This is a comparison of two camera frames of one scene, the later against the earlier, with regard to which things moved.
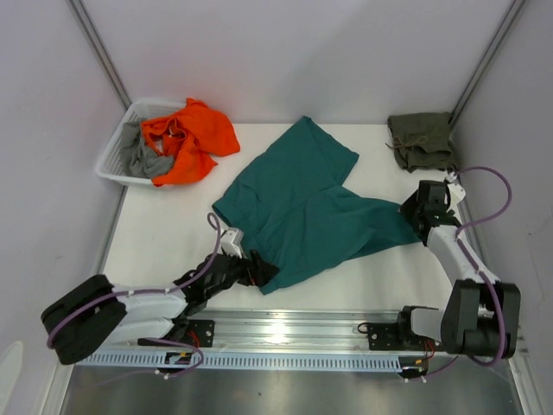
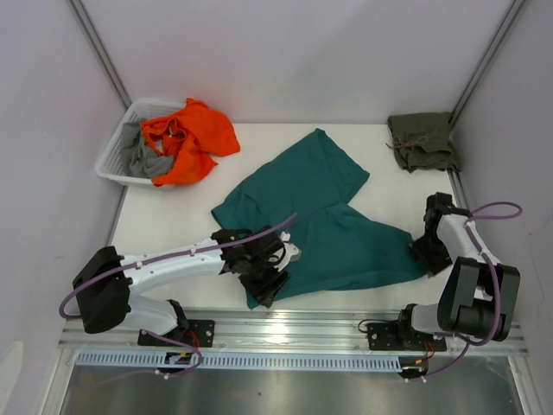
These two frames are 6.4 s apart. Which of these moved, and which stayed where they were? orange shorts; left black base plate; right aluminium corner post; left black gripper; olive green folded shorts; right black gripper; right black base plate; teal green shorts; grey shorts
Moved: right black gripper; teal green shorts; left black gripper
Stayed: orange shorts; right aluminium corner post; grey shorts; right black base plate; left black base plate; olive green folded shorts
